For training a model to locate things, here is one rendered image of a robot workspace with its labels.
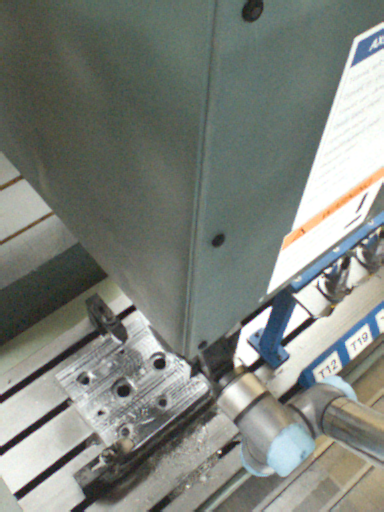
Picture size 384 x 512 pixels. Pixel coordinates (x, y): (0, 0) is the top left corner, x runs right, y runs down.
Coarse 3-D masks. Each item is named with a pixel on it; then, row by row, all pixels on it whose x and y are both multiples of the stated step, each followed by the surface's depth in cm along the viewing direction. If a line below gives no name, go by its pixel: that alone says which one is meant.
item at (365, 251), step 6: (378, 234) 106; (372, 240) 107; (378, 240) 106; (366, 246) 110; (372, 246) 108; (378, 246) 107; (366, 252) 110; (372, 252) 109; (378, 252) 108; (366, 258) 110; (372, 258) 110; (378, 258) 110
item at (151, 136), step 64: (0, 0) 43; (64, 0) 35; (128, 0) 29; (192, 0) 25; (256, 0) 25; (320, 0) 29; (0, 64) 52; (64, 64) 40; (128, 64) 33; (192, 64) 28; (256, 64) 29; (320, 64) 33; (0, 128) 65; (64, 128) 47; (128, 128) 37; (192, 128) 31; (256, 128) 34; (320, 128) 40; (64, 192) 58; (128, 192) 44; (192, 192) 36; (256, 192) 40; (128, 256) 52; (192, 256) 42; (256, 256) 49; (320, 256) 64; (192, 320) 50
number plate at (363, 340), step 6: (366, 324) 133; (360, 330) 132; (366, 330) 134; (354, 336) 132; (360, 336) 133; (366, 336) 134; (348, 342) 131; (354, 342) 132; (360, 342) 133; (366, 342) 134; (348, 348) 131; (354, 348) 132; (360, 348) 133; (354, 354) 133
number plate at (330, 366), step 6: (330, 354) 129; (336, 354) 129; (324, 360) 128; (330, 360) 129; (336, 360) 130; (318, 366) 127; (324, 366) 128; (330, 366) 129; (336, 366) 130; (318, 372) 127; (324, 372) 128; (330, 372) 129; (336, 372) 130; (318, 378) 128; (324, 378) 129
